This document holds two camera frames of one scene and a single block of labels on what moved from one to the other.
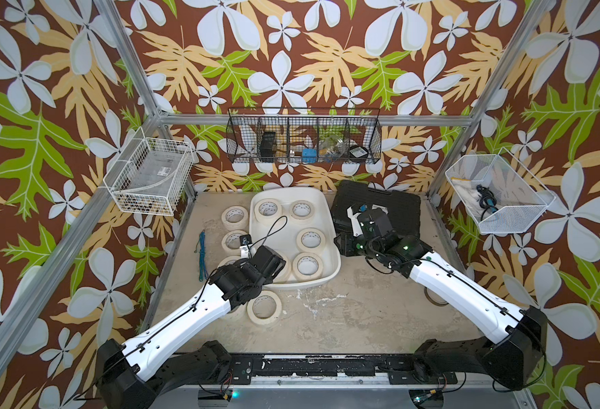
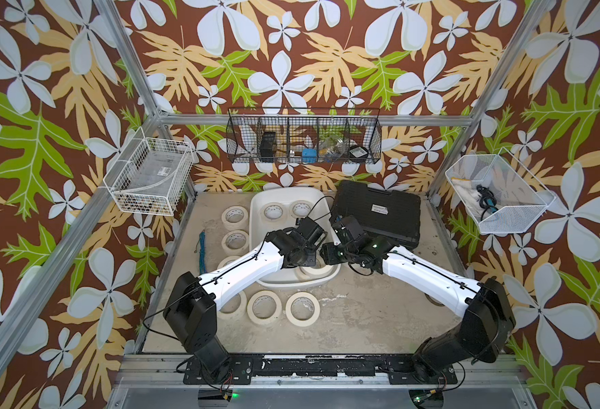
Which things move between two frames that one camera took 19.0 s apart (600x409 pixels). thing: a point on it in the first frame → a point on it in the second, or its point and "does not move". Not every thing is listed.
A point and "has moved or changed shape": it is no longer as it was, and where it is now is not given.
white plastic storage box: [298, 222] does not move
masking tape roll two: [234, 218] does not move
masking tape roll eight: [264, 308] has moved or changed shape
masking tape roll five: [302, 210] does not move
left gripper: [269, 279] → [312, 256]
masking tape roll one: [231, 242] does not move
